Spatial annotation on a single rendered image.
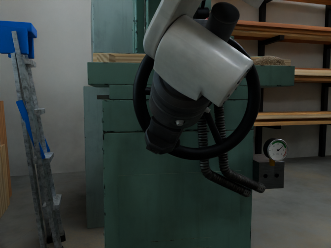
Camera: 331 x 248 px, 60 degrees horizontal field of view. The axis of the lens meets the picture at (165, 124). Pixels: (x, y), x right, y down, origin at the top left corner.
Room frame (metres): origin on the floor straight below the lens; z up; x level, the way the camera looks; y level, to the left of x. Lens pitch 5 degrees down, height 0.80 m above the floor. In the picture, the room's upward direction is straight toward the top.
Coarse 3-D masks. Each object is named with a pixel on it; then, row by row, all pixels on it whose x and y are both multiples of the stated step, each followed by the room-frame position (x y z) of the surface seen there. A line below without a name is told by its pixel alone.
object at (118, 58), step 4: (116, 56) 0.93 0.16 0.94; (120, 56) 0.94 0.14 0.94; (124, 56) 0.94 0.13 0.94; (128, 56) 0.94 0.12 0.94; (132, 56) 0.94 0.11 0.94; (136, 56) 0.94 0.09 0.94; (140, 56) 0.95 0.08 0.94; (116, 60) 0.93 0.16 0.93; (120, 60) 0.94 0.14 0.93; (124, 60) 0.94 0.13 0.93; (128, 60) 0.94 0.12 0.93; (132, 60) 0.94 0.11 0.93; (136, 60) 0.94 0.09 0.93; (140, 60) 0.95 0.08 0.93; (252, 60) 1.01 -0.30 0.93; (284, 60) 1.02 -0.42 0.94; (288, 60) 1.03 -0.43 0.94; (288, 64) 1.03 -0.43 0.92
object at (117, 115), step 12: (108, 108) 0.78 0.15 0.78; (120, 108) 0.78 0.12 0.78; (132, 108) 0.79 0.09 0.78; (228, 108) 0.83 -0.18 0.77; (240, 108) 0.84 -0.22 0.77; (108, 120) 0.78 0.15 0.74; (120, 120) 0.78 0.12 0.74; (132, 120) 0.79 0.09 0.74; (228, 120) 0.83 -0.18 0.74; (240, 120) 0.84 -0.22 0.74
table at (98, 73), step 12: (96, 72) 0.77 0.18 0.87; (108, 72) 0.78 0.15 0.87; (120, 72) 0.78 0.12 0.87; (132, 72) 0.79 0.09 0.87; (264, 72) 0.85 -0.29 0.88; (276, 72) 0.85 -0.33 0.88; (288, 72) 0.86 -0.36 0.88; (96, 84) 0.77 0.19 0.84; (108, 84) 0.78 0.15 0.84; (120, 84) 0.78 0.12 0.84; (132, 84) 0.79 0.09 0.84; (240, 84) 0.84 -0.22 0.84; (264, 84) 0.85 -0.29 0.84; (276, 84) 0.85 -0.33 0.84; (288, 84) 0.86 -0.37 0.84
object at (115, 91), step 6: (114, 90) 0.78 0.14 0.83; (120, 90) 0.78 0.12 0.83; (126, 90) 0.78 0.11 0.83; (132, 90) 0.79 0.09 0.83; (234, 90) 0.83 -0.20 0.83; (240, 90) 0.84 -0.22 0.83; (246, 90) 0.84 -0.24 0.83; (114, 96) 0.78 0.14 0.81; (120, 96) 0.78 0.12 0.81; (126, 96) 0.78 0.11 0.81; (132, 96) 0.79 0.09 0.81; (234, 96) 0.83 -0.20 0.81; (240, 96) 0.84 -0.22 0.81; (246, 96) 0.84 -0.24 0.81
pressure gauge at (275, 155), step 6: (270, 138) 0.81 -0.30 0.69; (276, 138) 0.80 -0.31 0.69; (264, 144) 0.81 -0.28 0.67; (270, 144) 0.78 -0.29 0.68; (276, 144) 0.79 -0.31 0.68; (282, 144) 0.79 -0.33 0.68; (264, 150) 0.80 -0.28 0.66; (270, 150) 0.78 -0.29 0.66; (276, 150) 0.79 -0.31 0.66; (282, 150) 0.79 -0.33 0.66; (270, 156) 0.78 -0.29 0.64; (276, 156) 0.79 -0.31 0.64; (282, 156) 0.79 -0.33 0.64; (270, 162) 0.81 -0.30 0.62
